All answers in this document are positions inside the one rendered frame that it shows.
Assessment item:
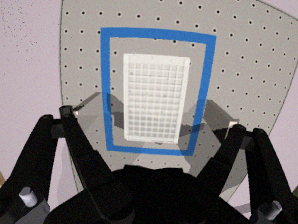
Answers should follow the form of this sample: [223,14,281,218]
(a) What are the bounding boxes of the blue tape outline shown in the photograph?
[101,27,216,156]

